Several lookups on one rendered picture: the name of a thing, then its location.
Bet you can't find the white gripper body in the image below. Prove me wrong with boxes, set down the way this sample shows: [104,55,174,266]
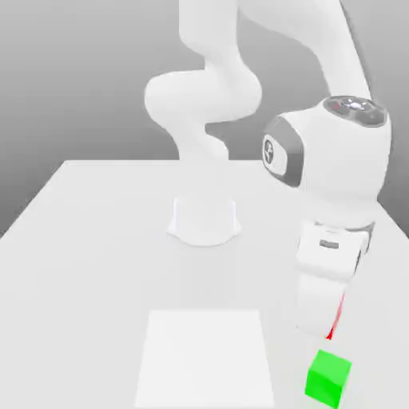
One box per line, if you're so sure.
[294,221,371,280]

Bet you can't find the small red cube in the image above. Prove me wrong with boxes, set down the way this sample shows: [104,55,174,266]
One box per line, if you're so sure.
[324,292,347,342]

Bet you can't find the small green cube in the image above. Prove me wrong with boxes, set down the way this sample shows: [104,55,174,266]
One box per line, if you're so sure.
[304,348,353,409]

